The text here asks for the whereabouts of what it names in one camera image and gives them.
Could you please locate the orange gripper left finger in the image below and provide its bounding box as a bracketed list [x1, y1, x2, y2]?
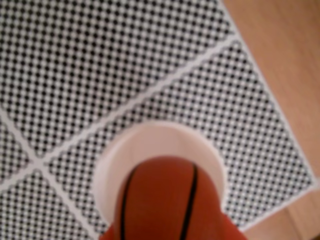
[99, 223, 123, 240]

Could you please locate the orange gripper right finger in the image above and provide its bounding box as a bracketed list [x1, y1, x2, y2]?
[216, 211, 249, 240]

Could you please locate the small orange basketball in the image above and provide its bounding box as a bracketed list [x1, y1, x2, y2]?
[119, 156, 226, 240]

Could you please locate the white paper cup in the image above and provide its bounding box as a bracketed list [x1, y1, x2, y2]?
[91, 121, 229, 237]

